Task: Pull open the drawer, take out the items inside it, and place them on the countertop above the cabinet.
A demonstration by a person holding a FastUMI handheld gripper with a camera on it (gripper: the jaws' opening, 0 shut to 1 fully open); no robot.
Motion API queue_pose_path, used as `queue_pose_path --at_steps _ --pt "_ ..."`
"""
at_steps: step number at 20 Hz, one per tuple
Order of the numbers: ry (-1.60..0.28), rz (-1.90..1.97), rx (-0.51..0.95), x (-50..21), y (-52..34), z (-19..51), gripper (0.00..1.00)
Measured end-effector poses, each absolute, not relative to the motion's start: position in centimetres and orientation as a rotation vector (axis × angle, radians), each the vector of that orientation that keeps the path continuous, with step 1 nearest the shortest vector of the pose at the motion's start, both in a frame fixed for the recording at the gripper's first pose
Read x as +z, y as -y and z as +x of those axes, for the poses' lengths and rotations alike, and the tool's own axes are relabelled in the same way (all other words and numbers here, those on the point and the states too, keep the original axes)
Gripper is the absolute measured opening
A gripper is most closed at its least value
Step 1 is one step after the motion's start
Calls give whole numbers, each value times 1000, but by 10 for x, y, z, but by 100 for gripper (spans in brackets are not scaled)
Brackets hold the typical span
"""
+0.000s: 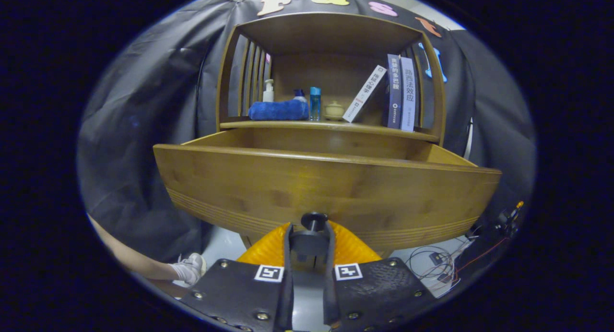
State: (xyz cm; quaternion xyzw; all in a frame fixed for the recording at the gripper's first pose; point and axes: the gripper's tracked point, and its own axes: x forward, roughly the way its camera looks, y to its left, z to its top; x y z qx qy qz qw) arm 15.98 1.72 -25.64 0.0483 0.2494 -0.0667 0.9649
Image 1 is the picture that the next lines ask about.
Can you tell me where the person's bare leg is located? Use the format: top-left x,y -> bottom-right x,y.
87,214 -> 190,281

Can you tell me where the wooden drawer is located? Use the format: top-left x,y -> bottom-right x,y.
153,128 -> 502,270

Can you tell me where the white book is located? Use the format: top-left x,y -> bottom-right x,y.
342,65 -> 388,123

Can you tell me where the clear blue bottle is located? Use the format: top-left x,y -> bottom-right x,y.
309,86 -> 321,122

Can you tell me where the white sneaker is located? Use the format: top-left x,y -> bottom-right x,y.
169,253 -> 208,288

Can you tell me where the metal stand pole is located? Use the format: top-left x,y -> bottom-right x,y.
461,117 -> 474,161

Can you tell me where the blue folded towel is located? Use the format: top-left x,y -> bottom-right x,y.
248,100 -> 309,121

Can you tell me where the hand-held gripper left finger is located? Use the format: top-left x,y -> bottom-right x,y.
179,222 -> 295,332

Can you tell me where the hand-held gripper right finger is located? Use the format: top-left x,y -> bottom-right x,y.
322,220 -> 438,332

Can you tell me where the black device with orange part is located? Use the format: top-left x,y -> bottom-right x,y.
494,201 -> 524,237

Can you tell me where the dark blue book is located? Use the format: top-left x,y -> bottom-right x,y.
386,54 -> 403,130

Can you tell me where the wooden cabinet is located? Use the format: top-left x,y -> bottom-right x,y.
216,12 -> 448,250

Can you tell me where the beige lidded teacup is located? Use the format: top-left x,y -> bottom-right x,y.
323,100 -> 346,121

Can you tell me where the bundle of thin cables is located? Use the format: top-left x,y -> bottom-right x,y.
405,237 -> 508,294

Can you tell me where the pale purple book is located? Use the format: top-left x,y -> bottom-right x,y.
400,57 -> 417,132

